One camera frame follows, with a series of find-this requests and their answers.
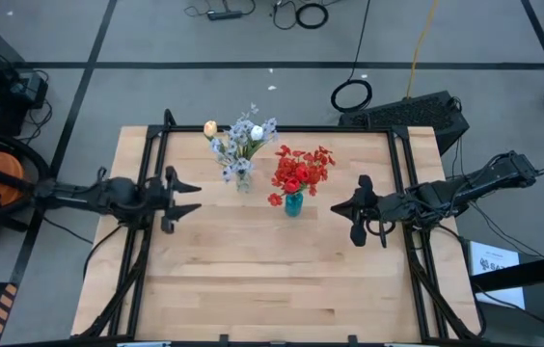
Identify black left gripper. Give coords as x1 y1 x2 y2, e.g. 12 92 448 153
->
144 166 204 235

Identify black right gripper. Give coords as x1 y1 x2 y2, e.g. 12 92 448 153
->
329 173 413 248

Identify red flower bunch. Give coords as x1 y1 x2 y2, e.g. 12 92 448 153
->
266 144 337 207

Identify white small-blossom flower bunch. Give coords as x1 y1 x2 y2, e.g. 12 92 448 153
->
208 137 257 184
226 101 281 160

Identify cream yellow tulip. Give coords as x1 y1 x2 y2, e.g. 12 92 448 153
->
203 120 244 179

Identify teal glass vase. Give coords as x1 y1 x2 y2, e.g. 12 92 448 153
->
284 191 305 218

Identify clear glass vase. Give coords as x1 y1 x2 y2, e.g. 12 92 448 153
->
234 171 254 194

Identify orange black vacuum cleaner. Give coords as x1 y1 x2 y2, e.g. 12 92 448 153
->
0 127 54 227

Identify white printed sign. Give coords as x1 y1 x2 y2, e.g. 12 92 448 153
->
467 239 528 309

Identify black metal beam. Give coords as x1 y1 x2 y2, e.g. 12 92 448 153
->
469 250 544 295

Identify black power strip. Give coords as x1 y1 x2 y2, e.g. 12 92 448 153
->
206 9 244 21

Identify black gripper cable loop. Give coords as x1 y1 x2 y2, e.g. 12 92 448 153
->
366 219 397 250

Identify black table frame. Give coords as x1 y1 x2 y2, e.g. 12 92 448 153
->
78 108 488 347

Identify black coiled floor cable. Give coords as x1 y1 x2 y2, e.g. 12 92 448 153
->
330 0 373 114

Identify yellow hanging cable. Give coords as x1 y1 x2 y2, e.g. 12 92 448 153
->
405 0 441 100

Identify small black cable coil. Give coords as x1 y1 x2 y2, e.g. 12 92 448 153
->
294 2 330 30

